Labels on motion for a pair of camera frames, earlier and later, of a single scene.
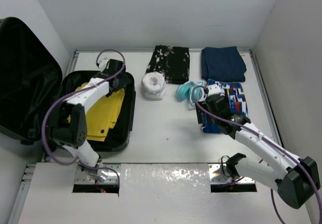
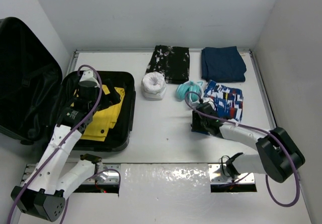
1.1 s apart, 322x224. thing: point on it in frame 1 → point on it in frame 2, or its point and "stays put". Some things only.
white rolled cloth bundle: (153, 86) stays put
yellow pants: (103, 115) stays put
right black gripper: (199, 114) → (195, 125)
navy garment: (223, 64) stays put
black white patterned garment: (173, 62) stays put
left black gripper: (121, 78) → (113, 96)
